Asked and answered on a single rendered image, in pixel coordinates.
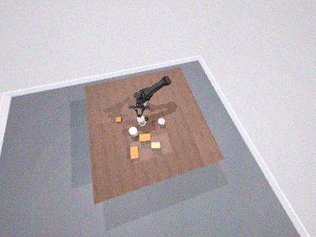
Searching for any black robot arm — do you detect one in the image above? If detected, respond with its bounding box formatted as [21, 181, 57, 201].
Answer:
[134, 76, 171, 108]

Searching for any pale yellow rectangular block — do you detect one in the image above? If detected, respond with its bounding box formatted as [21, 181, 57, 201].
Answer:
[151, 143, 160, 150]

